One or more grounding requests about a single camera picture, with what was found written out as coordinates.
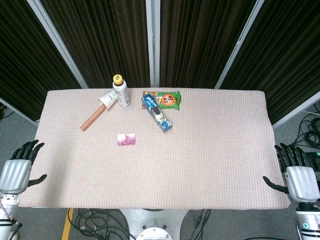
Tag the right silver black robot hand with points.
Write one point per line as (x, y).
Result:
(301, 182)

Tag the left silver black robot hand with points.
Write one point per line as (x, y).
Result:
(15, 175)

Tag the magenta candy packet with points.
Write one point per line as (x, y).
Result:
(126, 139)

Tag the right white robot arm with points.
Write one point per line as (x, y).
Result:
(307, 221)

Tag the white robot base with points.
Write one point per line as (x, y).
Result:
(152, 223)

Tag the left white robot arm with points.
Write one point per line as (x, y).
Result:
(7, 206)

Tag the black power box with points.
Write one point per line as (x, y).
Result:
(312, 160)

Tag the yellow floor tape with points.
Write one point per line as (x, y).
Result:
(67, 225)

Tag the brown cardboard tube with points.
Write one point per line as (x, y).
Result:
(91, 120)

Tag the dark ribbed partition panel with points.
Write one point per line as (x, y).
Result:
(105, 37)
(287, 62)
(200, 37)
(25, 62)

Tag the white paper cup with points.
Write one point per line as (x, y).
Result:
(107, 100)

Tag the pink waffle-weave tablecloth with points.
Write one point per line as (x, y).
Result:
(175, 162)

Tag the white drink bottle yellow cap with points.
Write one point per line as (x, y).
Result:
(121, 93)

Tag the blue cookie box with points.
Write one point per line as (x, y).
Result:
(157, 115)

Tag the green snack bag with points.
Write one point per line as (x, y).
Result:
(170, 100)

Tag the white partition base rail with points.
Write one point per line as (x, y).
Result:
(17, 111)
(297, 110)

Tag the white partition post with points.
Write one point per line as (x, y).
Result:
(240, 42)
(57, 42)
(153, 42)

